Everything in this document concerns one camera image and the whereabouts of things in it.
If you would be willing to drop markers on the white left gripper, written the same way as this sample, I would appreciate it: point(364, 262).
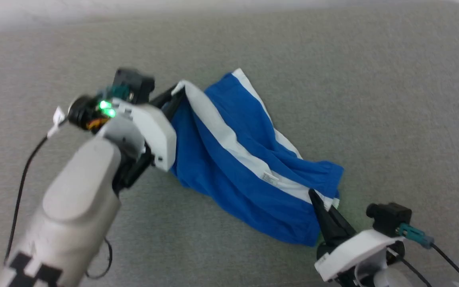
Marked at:
point(155, 131)

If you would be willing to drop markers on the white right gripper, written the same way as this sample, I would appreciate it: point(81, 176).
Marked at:
point(353, 251)

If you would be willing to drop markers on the blue shorts with white stripes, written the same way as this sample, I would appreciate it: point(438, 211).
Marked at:
point(229, 171)

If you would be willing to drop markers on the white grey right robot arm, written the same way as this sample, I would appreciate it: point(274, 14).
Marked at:
point(381, 275)

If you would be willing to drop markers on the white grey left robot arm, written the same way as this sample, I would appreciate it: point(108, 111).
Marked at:
point(78, 207)

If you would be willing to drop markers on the grey fabric sofa seat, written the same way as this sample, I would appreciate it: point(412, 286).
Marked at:
point(373, 99)

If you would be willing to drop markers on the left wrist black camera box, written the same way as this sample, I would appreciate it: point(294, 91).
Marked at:
point(136, 85)

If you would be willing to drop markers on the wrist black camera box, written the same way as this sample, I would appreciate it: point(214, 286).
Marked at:
point(389, 217)
point(136, 85)

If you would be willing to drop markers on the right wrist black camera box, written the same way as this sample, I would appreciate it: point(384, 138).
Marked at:
point(389, 217)

